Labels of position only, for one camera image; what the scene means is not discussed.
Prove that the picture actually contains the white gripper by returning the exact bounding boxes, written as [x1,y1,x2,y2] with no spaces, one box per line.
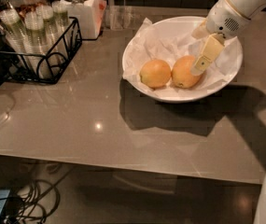
[190,0,250,76]

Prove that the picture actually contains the orange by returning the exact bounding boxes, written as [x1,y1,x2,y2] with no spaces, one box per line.
[139,59,171,89]
[172,55,202,89]

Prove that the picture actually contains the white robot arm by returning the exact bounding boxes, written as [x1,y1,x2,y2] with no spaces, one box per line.
[190,0,266,76]

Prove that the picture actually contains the white ceramic bowl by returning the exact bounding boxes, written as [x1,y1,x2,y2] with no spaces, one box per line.
[121,15,244,104]

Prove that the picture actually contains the white paper liner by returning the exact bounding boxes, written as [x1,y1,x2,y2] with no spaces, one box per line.
[122,18,236,91]

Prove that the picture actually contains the clear acrylic holder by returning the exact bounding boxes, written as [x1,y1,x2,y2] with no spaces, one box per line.
[109,6,138,31]

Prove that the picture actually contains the white lidded canister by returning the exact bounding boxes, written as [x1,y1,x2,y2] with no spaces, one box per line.
[61,0,106,40]

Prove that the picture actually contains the plastic cup stack far right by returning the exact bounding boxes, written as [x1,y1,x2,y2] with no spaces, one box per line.
[51,1,70,33]

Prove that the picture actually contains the plastic cup stack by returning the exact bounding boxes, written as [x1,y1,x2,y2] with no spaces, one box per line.
[36,5,61,62]
[51,1,70,33]
[24,12,51,79]
[0,8,32,71]

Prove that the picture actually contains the plastic cup stack middle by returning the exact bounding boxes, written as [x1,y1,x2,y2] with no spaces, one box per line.
[24,12,51,79]

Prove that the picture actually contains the plastic cup stack left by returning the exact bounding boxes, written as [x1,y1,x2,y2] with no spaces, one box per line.
[0,8,32,71]

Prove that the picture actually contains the black wire basket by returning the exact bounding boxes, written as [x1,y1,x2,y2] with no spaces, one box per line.
[0,16,84,86]

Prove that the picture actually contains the black cables on floor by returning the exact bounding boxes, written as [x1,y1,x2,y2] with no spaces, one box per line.
[1,165,71,224]

